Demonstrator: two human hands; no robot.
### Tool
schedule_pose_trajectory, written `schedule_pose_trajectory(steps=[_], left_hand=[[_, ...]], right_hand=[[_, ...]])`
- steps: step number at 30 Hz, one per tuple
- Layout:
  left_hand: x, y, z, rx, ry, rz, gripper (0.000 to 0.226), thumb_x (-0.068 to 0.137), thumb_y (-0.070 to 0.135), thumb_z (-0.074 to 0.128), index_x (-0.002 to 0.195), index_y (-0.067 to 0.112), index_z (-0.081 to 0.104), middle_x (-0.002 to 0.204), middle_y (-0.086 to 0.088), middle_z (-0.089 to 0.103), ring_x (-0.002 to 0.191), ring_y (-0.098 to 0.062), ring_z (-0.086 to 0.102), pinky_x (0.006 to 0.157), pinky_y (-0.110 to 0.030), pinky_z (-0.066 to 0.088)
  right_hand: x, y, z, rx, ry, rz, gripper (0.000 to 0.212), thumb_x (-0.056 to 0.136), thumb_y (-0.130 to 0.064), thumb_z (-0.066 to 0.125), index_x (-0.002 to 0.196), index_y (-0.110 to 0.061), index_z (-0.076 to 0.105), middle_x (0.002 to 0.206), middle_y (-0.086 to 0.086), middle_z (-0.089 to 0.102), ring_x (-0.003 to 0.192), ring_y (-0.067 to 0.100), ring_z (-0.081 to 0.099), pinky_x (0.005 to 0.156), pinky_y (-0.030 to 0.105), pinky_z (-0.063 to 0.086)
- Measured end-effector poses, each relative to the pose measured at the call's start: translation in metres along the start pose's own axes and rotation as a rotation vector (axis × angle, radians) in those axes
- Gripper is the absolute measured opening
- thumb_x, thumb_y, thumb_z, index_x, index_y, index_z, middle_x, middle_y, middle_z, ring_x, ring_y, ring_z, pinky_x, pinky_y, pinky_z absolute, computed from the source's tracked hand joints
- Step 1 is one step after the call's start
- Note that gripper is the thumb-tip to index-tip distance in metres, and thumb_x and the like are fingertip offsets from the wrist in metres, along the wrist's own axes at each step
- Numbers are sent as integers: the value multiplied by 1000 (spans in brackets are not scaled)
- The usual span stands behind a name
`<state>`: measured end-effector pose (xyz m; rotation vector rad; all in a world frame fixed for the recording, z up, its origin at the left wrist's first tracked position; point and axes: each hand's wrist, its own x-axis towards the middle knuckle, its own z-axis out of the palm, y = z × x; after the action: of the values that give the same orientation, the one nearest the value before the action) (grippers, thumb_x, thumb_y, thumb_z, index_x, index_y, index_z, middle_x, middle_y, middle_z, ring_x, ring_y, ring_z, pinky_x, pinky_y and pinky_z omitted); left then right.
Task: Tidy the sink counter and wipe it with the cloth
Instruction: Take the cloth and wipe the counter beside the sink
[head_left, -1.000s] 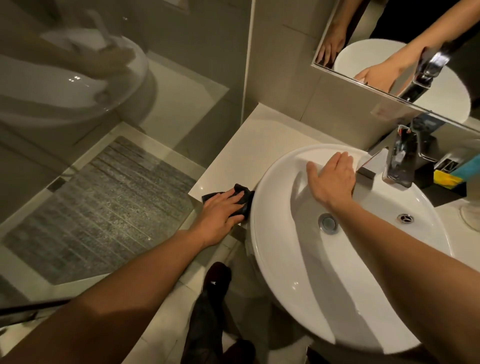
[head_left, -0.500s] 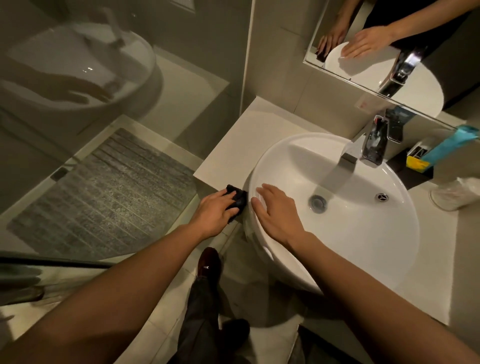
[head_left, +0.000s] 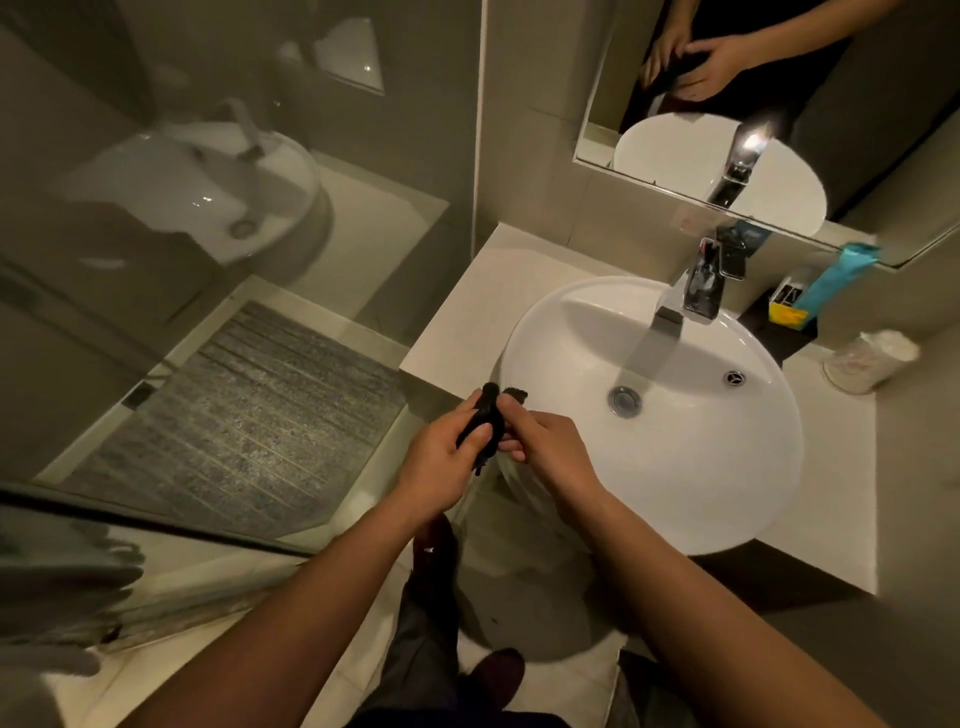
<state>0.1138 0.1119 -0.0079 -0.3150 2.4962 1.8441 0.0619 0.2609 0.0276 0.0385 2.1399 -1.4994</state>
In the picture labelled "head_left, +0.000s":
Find person's right forearm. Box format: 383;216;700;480
551;481;892;728

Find wall mirror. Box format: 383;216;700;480
573;0;960;270

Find blue tube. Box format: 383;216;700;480
792;243;881;321

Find person's right hand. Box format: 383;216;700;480
496;393;603;520

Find person's dark trousers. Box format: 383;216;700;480
358;516;700;728

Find small black cloth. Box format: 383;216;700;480
455;381;531;478

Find white round sink basin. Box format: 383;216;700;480
498;275;806;558

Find chrome faucet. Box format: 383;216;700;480
649;237;726;340

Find person's left forearm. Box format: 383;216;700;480
118;486;451;728

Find dark shoe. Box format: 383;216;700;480
477;648;527;709

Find white corner shelf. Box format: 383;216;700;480
313;15;388;97

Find black amenity tray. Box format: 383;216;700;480
738;288;819;369

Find person's left hand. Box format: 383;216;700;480
391;390;496;525

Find grey textured shower mat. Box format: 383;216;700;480
55;300;411;543

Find yellow small box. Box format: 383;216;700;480
767;297;812;333

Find grey towel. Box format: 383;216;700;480
0;501;148;728

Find white small box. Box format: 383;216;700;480
772;271;816;307

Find glass shower door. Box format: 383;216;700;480
0;0;483;560

